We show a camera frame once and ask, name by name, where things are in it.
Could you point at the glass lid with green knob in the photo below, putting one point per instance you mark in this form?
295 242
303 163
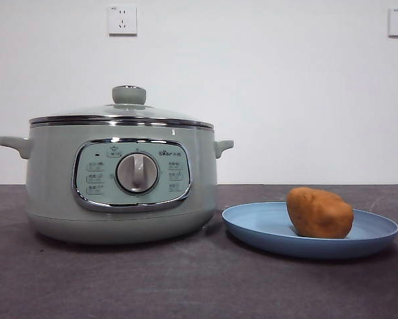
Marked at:
129 94

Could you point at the brown potato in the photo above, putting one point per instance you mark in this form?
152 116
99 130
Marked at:
320 212

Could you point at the blue round plate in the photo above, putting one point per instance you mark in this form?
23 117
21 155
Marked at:
258 226

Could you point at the pale green electric steamer pot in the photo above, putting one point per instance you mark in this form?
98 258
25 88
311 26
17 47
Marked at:
52 176

